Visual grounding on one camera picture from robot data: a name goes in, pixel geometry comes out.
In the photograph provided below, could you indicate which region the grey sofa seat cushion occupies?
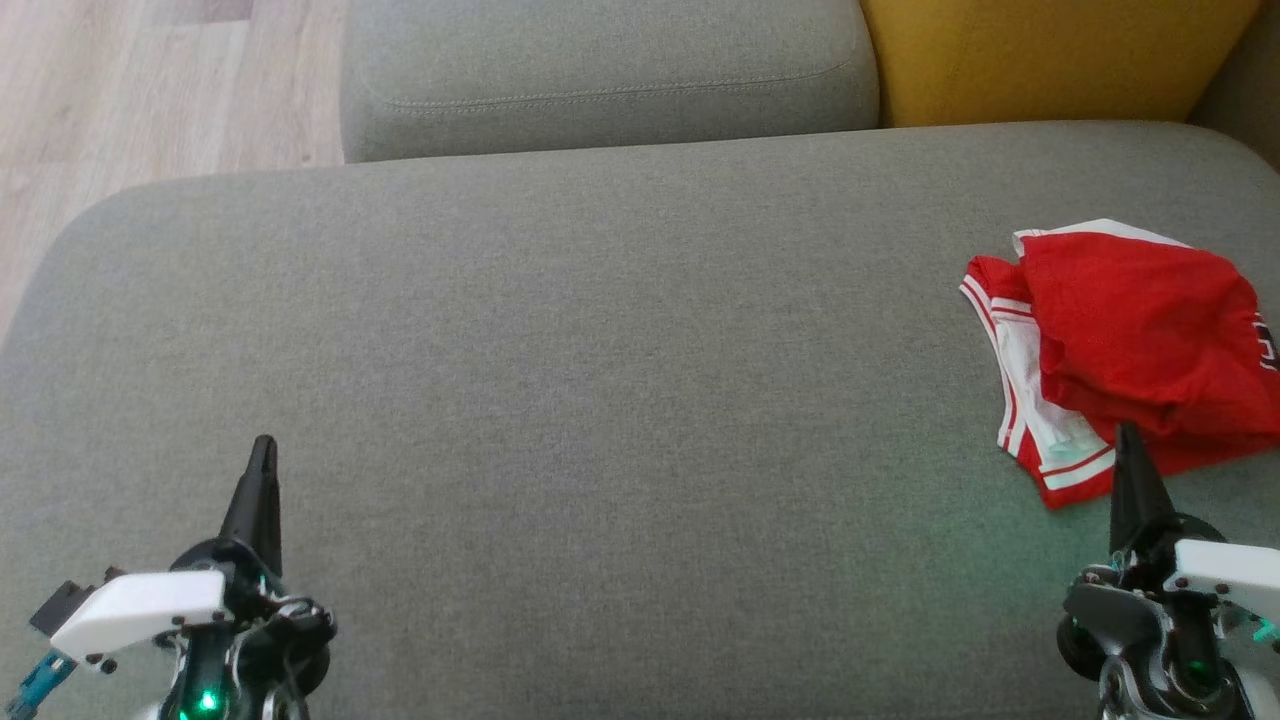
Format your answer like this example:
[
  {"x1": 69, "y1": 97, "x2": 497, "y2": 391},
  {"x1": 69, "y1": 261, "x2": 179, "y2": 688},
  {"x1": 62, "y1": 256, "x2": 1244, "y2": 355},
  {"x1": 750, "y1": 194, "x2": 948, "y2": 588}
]
[{"x1": 340, "y1": 0, "x2": 881, "y2": 164}]

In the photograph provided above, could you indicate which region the red jersey white striped trim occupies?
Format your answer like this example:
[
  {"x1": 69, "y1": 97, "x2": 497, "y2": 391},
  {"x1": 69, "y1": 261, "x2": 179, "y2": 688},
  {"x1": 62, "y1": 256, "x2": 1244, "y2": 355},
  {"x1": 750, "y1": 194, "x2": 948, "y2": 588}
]
[{"x1": 960, "y1": 255, "x2": 1280, "y2": 509}]

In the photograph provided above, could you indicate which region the yellow sofa back cushion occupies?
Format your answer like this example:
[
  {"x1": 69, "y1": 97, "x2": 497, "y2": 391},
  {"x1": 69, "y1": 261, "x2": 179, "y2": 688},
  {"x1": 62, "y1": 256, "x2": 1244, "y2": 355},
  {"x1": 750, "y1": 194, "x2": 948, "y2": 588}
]
[{"x1": 860, "y1": 0, "x2": 1266, "y2": 129}]

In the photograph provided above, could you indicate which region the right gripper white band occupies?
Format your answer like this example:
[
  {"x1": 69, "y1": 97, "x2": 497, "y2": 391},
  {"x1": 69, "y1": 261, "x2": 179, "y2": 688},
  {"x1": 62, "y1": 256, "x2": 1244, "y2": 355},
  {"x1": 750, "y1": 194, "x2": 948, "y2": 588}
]
[{"x1": 1058, "y1": 423, "x2": 1280, "y2": 686}]

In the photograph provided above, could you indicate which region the grey sofa chaise cushion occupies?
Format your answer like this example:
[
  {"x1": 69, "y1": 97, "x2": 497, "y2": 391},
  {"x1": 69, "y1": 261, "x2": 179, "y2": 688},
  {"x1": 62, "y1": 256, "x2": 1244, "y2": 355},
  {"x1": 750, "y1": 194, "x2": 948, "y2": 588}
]
[{"x1": 0, "y1": 120, "x2": 1280, "y2": 720}]

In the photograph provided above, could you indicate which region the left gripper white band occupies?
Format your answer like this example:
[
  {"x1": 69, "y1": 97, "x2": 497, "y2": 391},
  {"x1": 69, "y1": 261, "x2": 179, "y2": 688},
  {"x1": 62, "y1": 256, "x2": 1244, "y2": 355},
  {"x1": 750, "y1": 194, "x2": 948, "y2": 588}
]
[{"x1": 50, "y1": 435, "x2": 338, "y2": 693}]

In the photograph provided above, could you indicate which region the left teal cable connector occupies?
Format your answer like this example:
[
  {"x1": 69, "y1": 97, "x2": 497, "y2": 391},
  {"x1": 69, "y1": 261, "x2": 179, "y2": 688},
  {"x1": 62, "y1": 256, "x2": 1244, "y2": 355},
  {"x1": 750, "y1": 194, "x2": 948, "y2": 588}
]
[{"x1": 5, "y1": 650, "x2": 77, "y2": 719}]

